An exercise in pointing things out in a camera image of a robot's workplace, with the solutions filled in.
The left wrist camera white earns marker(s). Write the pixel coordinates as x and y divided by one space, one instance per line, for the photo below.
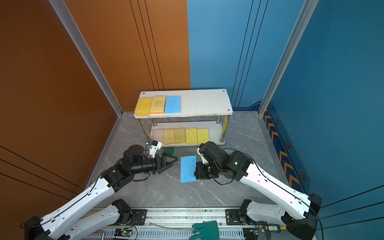
154 146

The white two-tier shelf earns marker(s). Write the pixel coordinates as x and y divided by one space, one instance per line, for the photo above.
201 109

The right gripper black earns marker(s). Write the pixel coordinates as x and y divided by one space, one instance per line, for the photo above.
200 174

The small circuit board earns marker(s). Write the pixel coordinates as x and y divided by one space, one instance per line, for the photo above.
252 233
123 233

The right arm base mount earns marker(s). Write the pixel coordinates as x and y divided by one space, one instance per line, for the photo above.
236 217

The green rubber glove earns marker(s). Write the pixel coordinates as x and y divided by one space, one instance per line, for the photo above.
205 231

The thick yellow sponge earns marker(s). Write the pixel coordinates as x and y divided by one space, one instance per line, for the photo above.
143 107

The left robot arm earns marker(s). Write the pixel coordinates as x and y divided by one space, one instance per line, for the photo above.
67 222

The yellow-green sponge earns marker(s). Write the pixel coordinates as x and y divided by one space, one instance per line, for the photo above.
191 136
203 136

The small circuit board right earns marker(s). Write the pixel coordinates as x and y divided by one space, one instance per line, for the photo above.
252 233

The yellow foam sponge front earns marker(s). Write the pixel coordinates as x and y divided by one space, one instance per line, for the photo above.
169 136

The green scouring sponge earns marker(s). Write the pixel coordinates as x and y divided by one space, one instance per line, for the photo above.
169 150

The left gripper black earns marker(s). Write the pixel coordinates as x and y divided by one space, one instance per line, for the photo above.
161 162

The blue sponge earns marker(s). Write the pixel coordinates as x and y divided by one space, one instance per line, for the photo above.
188 167
173 105

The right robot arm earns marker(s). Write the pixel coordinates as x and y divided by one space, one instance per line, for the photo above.
296 211

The yellow foam sponge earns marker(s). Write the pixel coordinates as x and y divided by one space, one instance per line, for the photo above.
158 105
180 136
169 136

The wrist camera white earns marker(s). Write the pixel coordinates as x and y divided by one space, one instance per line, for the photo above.
204 161
154 146

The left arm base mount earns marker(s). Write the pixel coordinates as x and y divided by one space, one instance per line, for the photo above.
138 217

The pale pink foam sponge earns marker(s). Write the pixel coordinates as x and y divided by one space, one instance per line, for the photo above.
158 135

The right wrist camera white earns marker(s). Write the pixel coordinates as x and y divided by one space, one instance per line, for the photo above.
204 161

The small circuit board left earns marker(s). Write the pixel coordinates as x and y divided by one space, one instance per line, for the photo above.
123 233

